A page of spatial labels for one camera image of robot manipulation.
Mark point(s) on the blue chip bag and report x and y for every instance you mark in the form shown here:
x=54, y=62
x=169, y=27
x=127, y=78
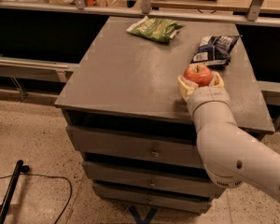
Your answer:
x=215, y=51

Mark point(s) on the black pole on floor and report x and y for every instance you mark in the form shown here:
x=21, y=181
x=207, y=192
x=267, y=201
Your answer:
x=19, y=167

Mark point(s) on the bottom grey drawer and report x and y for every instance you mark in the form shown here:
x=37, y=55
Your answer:
x=151, y=198

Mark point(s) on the middle grey drawer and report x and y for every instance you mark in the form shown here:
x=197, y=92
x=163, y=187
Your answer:
x=142, y=178

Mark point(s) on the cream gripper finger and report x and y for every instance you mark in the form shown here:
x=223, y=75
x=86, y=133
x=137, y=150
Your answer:
x=216, y=81
x=186, y=87

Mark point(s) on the red apple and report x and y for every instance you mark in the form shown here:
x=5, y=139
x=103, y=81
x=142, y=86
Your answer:
x=199, y=74

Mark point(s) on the green chip bag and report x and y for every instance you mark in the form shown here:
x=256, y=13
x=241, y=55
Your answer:
x=156, y=29

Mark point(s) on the low shelf ledge left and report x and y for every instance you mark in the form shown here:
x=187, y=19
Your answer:
x=18, y=69

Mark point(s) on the grey drawer cabinet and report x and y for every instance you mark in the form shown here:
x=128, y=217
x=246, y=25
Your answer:
x=129, y=84

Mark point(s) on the grey drawer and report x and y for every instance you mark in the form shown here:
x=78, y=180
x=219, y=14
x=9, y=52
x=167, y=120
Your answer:
x=134, y=146
x=142, y=178
x=151, y=198

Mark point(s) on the metal frame rail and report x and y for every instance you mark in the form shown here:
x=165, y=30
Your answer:
x=247, y=12

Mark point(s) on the top grey drawer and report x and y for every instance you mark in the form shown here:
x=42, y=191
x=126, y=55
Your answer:
x=134, y=146

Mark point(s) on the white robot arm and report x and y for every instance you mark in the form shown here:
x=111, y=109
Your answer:
x=230, y=155

